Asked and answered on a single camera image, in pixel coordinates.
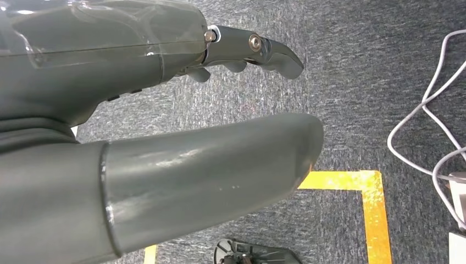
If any grey ribbed left arm sleeve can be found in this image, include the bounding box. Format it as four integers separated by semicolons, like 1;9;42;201
0;117;80;154

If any white looped cable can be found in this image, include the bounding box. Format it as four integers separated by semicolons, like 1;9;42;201
421;103;466;231
386;29;466;183

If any yellow floor tape corner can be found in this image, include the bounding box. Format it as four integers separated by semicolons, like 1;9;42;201
143;170;393;264

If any white power strip under desk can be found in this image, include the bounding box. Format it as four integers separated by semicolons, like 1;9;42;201
447;172;466;224

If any white flat object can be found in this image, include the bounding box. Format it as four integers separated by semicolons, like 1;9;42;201
448;232;466;264

